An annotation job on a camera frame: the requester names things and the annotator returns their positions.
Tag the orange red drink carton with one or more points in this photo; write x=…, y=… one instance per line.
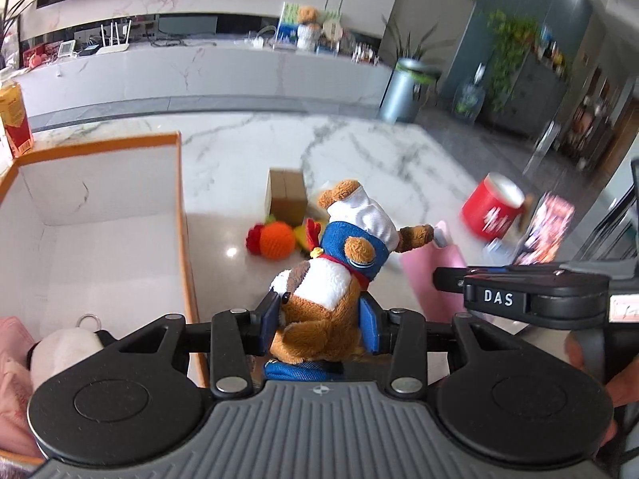
x=15, y=119

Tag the grey cabinet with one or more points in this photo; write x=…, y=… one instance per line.
x=529, y=100

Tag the spiky green potted plant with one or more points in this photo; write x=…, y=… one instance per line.
x=407, y=42

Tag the white orange-rimmed storage box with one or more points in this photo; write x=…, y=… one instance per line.
x=110, y=239

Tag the knitted fruit toy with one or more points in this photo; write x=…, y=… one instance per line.
x=277, y=240

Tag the pink paper bag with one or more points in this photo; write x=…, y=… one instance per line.
x=429, y=279

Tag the white digital clock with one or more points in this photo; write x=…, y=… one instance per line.
x=66, y=49

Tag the leafy green trailing plant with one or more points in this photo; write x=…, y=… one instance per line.
x=509, y=50

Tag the silver trash bin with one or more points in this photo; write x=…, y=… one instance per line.
x=402, y=92

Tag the colourful packet on floor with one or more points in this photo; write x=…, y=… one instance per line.
x=287, y=25

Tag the red tin can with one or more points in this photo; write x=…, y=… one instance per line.
x=489, y=212

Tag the person's right hand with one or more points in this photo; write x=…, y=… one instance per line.
x=576, y=352

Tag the brown plush bear toy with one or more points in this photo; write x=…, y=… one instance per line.
x=329, y=279

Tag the dark-leaved potted plant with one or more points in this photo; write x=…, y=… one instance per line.
x=10, y=25

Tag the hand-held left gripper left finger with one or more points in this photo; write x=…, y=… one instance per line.
x=270, y=322

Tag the white router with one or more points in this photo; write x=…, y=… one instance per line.
x=112, y=47

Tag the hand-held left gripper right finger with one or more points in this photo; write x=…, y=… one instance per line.
x=370, y=327

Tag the small cardboard box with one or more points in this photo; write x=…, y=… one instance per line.
x=287, y=197

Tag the clear water jug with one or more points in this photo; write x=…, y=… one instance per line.
x=468, y=97

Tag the colourful printed packet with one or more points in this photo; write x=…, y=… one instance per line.
x=546, y=229

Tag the pink cloth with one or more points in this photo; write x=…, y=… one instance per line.
x=12, y=384

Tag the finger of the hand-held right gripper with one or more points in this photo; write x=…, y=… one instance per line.
x=447, y=279

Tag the teddy bear in white shirt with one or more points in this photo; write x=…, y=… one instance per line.
x=308, y=27

